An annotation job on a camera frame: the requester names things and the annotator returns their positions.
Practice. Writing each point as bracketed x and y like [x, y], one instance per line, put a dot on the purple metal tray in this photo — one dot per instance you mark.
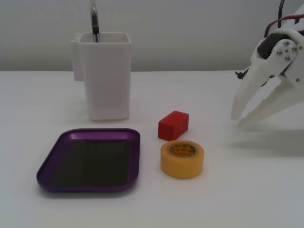
[90, 161]

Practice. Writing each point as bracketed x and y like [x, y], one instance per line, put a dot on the yellow tape roll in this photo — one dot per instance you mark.
[180, 166]

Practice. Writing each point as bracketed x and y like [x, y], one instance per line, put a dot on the black pen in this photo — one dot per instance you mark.
[95, 21]

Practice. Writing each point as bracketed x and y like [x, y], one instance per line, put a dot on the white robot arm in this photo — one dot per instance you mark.
[299, 16]

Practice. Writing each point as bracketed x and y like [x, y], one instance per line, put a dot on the red cube block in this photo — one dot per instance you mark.
[172, 126]

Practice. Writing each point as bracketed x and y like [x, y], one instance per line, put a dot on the white plastic pen holder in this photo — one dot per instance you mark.
[107, 78]

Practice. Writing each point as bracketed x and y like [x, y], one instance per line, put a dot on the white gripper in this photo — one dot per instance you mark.
[285, 51]

